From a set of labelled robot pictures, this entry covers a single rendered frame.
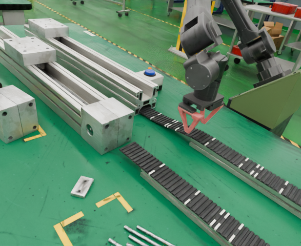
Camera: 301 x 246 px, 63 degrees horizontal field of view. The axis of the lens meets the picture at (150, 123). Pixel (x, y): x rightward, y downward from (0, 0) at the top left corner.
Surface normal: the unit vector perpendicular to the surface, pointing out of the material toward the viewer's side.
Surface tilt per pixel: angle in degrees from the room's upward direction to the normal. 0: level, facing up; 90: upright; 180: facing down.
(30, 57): 90
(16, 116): 90
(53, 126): 0
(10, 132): 90
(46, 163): 0
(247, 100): 90
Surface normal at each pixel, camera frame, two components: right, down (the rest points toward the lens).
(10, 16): 0.63, 0.50
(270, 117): -0.72, 0.30
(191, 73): -0.52, 0.41
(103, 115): 0.13, -0.82
